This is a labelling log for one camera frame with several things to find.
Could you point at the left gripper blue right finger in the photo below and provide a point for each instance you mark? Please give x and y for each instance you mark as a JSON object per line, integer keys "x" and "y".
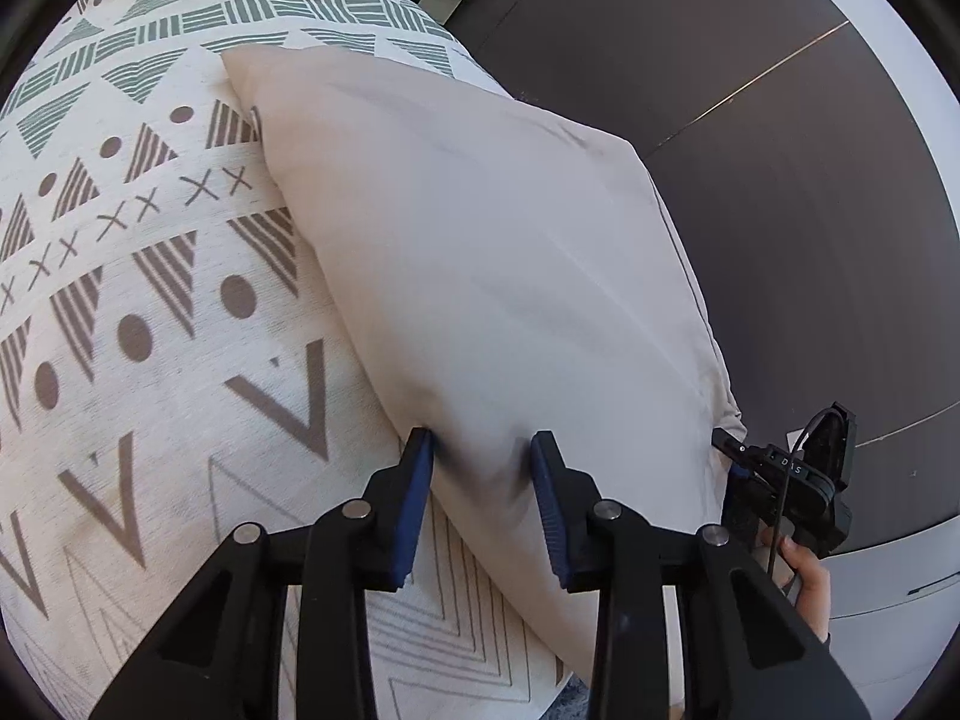
{"x": 599, "y": 545}

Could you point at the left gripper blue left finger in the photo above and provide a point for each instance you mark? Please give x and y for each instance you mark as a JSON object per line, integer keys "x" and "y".
{"x": 367, "y": 544}

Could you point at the beige zip-up jacket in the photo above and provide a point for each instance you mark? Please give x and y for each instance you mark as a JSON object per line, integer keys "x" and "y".
{"x": 501, "y": 271}

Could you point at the person's right hand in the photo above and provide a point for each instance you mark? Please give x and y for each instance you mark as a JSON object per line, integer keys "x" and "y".
{"x": 814, "y": 600}

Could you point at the white geometric patterned bedspread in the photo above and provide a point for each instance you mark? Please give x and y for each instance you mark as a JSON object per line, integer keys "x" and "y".
{"x": 172, "y": 362}

